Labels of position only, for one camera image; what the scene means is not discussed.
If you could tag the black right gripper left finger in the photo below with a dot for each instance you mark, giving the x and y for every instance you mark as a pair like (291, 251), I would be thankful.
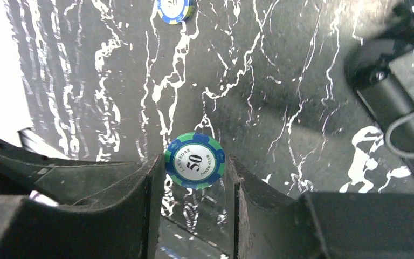
(120, 221)

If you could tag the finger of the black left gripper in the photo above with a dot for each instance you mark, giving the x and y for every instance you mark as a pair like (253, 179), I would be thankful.
(65, 181)

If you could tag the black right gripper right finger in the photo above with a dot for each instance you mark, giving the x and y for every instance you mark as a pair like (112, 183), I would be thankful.
(265, 223)

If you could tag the green blue chip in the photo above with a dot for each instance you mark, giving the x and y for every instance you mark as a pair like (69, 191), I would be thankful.
(195, 160)
(176, 11)

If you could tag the black poker chip case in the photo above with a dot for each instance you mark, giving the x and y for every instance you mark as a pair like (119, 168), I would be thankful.
(369, 74)

